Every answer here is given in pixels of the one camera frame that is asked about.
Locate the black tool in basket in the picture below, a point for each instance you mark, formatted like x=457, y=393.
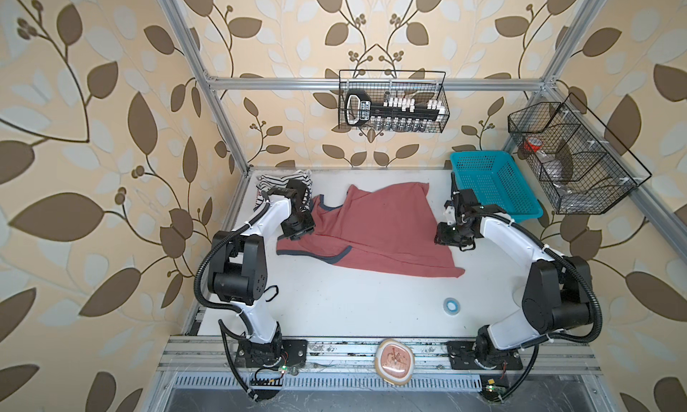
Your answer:
x=359, y=109

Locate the wire basket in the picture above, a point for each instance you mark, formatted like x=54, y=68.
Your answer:
x=421, y=85
x=585, y=167

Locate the right wire basket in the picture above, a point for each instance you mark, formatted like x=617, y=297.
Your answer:
x=585, y=167

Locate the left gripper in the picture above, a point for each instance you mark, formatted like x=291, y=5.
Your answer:
x=309, y=227

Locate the teal plastic basket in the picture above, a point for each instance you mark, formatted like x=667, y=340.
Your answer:
x=495, y=178

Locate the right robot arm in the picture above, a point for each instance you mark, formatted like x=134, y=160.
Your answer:
x=558, y=301

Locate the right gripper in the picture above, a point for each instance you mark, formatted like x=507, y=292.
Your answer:
x=442, y=237

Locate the pink round badge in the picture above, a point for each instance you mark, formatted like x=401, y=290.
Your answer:
x=394, y=362

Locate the blue tape roll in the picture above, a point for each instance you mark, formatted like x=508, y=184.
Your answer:
x=451, y=306

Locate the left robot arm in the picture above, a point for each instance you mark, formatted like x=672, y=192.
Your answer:
x=233, y=276

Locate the black white striped tank top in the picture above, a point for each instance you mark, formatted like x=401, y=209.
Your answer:
x=300, y=179

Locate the maroon tank top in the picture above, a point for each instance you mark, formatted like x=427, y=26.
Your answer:
x=391, y=230

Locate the back wire basket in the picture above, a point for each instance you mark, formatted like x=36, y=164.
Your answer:
x=421, y=85

